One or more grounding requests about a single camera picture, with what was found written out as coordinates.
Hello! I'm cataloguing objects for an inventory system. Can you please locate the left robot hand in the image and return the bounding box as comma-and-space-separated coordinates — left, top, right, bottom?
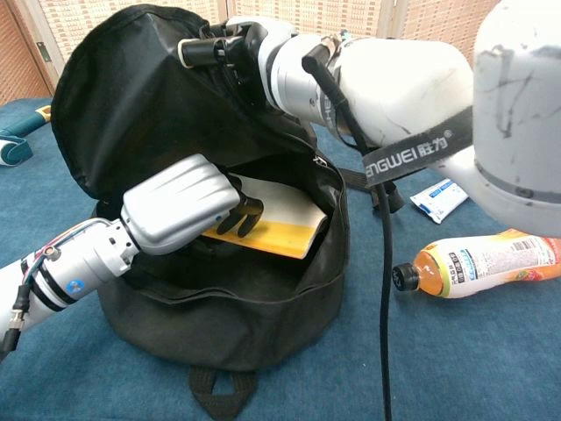
120, 153, 266, 257

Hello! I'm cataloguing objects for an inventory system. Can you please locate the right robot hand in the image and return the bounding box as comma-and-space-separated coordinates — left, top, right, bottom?
177, 16, 299, 111

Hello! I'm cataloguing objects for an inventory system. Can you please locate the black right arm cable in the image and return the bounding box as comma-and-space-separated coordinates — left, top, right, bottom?
302, 43, 394, 421

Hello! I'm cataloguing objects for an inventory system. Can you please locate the blue white toothpaste tube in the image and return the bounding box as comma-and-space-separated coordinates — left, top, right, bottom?
409, 177, 470, 225

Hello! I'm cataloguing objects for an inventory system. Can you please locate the teal lint roller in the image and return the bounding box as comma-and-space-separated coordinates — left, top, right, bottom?
0, 104, 53, 168

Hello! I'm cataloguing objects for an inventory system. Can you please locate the black fabric backpack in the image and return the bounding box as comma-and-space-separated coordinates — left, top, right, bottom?
50, 3, 407, 421

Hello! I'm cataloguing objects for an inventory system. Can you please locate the woven folding screen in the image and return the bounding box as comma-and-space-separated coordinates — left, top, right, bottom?
0, 0, 505, 106

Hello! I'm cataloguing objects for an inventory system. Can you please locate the orange drink bottle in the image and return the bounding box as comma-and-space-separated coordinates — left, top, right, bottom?
391, 227, 561, 300

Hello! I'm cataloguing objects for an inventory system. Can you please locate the white book with yellow cover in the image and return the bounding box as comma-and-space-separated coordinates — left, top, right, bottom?
202, 172, 329, 260

